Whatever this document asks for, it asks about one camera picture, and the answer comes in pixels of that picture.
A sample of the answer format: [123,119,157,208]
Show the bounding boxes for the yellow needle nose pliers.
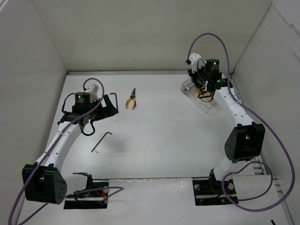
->
[125,88,138,110]

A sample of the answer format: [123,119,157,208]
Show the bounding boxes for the large silver ratchet wrench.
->
[182,87,194,94]

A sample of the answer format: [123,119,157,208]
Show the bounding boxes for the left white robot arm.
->
[22,92,118,204]

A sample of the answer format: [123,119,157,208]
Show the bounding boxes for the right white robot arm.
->
[186,53,265,193]

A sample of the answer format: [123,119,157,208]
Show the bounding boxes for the clear plastic organizer container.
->
[180,79,218,113]

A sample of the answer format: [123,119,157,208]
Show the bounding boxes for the upper dark hex key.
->
[110,92,119,111]

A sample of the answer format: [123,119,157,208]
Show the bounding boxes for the dark hex key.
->
[91,132,113,153]
[110,92,119,111]

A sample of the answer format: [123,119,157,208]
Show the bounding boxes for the lower dark hex key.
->
[91,132,113,153]

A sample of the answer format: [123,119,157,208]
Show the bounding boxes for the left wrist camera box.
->
[85,84,98,102]

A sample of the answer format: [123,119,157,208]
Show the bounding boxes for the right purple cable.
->
[187,33,295,211]

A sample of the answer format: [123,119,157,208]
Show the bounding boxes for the purple cable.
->
[8,78,124,225]
[187,33,295,211]

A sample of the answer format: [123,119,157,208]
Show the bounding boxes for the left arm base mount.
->
[64,172,109,210]

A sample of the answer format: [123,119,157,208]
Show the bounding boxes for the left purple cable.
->
[8,78,124,225]

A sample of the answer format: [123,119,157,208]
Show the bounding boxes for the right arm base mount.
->
[192,170,232,206]

